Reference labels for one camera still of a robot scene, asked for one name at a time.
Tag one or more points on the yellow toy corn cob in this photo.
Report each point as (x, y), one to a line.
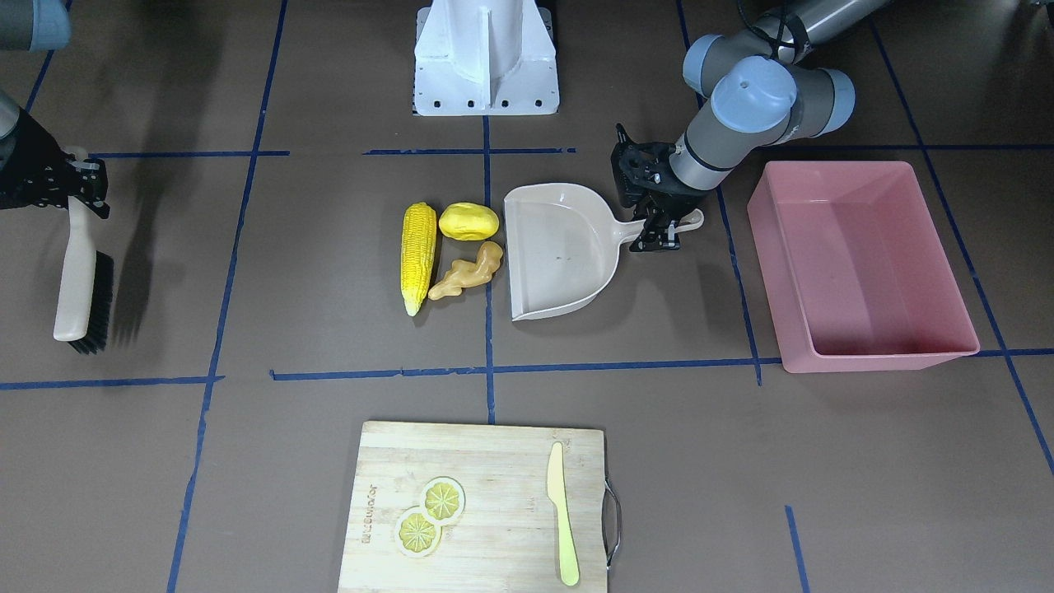
(417, 255)

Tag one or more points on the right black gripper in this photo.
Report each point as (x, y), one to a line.
(26, 165)

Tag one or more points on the tan toy ginger root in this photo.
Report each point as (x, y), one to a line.
(465, 274)

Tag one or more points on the wooden cutting board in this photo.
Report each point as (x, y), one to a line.
(441, 507)

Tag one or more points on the white pillar with base plate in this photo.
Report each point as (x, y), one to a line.
(486, 58)

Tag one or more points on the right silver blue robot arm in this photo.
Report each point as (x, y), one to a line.
(32, 27)

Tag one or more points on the beige plastic dustpan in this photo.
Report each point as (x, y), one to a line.
(563, 245)

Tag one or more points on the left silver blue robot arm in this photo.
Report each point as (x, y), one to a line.
(755, 94)

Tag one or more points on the beige hand brush black bristles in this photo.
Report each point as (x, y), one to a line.
(86, 288)

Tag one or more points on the yellow plastic toy knife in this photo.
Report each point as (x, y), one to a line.
(568, 568)

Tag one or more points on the pink plastic bin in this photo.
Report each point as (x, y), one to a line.
(856, 275)

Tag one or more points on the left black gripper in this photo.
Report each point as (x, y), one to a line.
(677, 200)

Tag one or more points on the yellow toy potato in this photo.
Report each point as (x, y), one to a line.
(468, 222)

